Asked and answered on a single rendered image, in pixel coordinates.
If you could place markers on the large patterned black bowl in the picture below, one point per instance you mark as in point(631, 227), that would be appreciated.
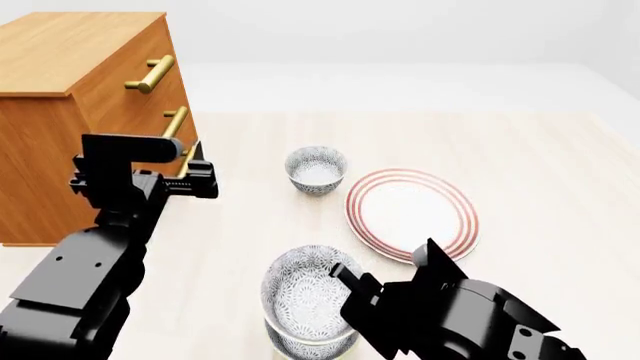
point(300, 292)

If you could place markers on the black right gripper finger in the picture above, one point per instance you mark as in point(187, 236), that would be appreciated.
point(350, 277)
point(357, 313)

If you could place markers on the wooden drawer cabinet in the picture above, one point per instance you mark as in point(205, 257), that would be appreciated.
point(40, 75)

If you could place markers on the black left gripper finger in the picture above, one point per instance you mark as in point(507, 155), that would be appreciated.
point(198, 152)
point(203, 180)

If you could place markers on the white plate with red rings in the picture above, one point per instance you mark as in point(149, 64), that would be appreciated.
point(411, 213)

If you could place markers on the small patterned black bowl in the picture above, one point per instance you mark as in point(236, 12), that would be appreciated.
point(316, 170)

